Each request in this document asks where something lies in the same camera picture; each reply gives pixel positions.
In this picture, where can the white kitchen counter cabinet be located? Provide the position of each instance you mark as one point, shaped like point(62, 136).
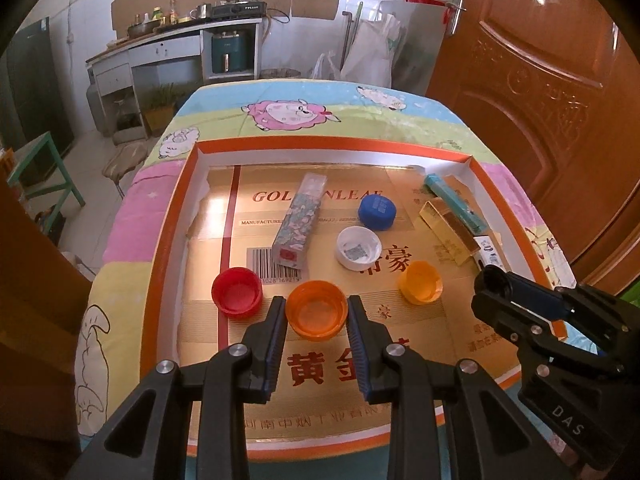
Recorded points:
point(130, 77)

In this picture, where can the white hello kitty lighter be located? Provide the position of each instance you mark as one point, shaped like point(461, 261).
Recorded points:
point(487, 254)

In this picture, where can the dark green refrigerator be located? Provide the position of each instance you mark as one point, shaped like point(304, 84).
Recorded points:
point(31, 102)

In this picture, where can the black gas stove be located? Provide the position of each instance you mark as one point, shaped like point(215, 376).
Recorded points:
point(238, 10)

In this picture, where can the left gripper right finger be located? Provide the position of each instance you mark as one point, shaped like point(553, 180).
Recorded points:
point(368, 340)

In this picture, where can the cartoon sheep tablecloth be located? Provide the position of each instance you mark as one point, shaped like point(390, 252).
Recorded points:
point(109, 346)

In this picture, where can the teal lighter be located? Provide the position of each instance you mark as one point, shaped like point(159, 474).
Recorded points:
point(471, 220)

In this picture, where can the blue bottle cap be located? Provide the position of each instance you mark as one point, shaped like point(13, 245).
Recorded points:
point(377, 212)

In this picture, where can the green metal stool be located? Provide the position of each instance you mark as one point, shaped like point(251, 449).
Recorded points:
point(57, 180)

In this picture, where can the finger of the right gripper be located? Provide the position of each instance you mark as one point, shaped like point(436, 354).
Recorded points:
point(525, 293)
point(526, 330)

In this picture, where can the white bottle cap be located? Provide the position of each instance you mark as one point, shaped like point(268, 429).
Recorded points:
point(357, 248)

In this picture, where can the wooden door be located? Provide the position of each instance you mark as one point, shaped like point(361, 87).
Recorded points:
point(552, 88)

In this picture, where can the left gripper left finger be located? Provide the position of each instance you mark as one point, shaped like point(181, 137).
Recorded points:
point(265, 343)

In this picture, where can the green air fryer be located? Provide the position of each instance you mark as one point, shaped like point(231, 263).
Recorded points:
point(232, 51)

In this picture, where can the orange-rimmed cardboard tray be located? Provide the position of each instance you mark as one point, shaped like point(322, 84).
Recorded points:
point(226, 209)

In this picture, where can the white plastic sack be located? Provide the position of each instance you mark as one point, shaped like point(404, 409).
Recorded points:
point(371, 57)

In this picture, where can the light orange bottle cap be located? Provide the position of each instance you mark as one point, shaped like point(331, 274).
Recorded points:
point(420, 283)

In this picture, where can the red bottle cap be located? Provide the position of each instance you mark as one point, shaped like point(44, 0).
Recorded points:
point(237, 293)

